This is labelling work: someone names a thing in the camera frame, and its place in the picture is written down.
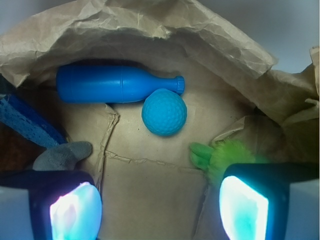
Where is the blue dimpled ball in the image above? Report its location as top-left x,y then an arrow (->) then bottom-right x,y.
141,88 -> 188,137

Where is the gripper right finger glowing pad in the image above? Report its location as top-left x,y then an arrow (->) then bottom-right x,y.
219,163 -> 320,240

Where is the brown paper bag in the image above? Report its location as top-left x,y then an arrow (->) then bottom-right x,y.
0,0 -> 320,240

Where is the green plush animal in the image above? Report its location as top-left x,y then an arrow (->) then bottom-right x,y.
189,139 -> 257,187

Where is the blue sponge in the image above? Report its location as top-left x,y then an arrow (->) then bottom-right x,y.
0,94 -> 67,148

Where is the blue plastic bottle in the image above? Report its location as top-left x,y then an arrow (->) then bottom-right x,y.
56,65 -> 185,104

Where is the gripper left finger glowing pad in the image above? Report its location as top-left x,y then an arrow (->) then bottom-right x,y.
0,170 -> 103,240

